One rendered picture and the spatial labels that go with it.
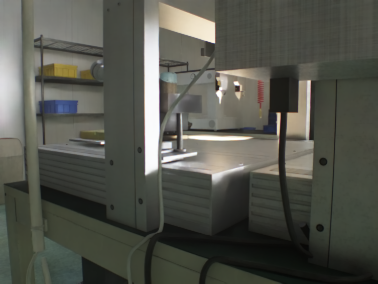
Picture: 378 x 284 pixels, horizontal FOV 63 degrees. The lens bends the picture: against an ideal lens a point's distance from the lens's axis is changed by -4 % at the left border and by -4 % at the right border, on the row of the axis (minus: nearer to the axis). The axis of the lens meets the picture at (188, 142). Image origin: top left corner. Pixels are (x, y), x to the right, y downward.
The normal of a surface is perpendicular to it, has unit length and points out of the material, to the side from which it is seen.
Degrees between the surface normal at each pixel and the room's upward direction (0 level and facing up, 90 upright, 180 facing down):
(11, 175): 93
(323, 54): 90
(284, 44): 90
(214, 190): 90
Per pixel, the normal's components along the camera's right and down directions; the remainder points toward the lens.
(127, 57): -0.63, 0.07
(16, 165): 0.77, 0.11
